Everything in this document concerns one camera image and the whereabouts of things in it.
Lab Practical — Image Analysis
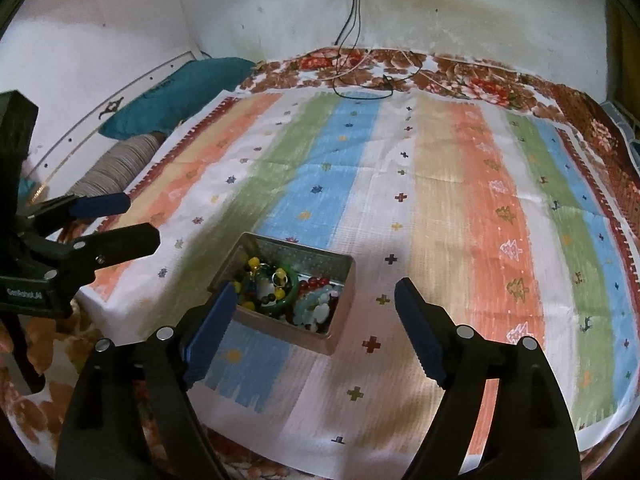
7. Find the yellow black bead bracelet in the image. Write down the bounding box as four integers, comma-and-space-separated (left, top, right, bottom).
230, 256, 289, 311

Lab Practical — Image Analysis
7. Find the green jade bangle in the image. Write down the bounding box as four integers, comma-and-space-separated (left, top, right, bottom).
254, 264, 299, 311

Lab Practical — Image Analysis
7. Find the silver metal tin box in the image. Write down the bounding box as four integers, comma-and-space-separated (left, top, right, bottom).
208, 232, 356, 354

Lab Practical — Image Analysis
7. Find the light blue bead bracelet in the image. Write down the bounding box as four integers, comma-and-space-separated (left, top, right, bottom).
292, 284, 344, 331

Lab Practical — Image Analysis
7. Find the dark red bead bracelet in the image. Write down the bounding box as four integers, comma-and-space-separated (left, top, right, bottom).
298, 275, 332, 294

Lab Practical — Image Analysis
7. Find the person's left hand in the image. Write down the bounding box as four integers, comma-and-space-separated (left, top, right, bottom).
17, 318, 55, 375

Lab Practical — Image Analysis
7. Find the grey striped pillow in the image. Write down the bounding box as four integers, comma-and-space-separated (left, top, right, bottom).
68, 132, 166, 197

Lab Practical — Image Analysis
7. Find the floral brown bedsheet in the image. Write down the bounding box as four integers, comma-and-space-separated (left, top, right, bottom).
1, 48, 639, 479

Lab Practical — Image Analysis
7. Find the teal pillow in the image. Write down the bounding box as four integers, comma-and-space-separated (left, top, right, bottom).
99, 58, 255, 141

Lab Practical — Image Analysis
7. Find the striped colourful cloth mat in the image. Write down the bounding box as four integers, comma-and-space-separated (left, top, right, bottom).
82, 89, 639, 479

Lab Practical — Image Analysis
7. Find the black cable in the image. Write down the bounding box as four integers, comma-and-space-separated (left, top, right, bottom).
332, 0, 426, 101

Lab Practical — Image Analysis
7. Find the white cable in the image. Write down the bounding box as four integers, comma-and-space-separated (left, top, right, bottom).
319, 0, 522, 97

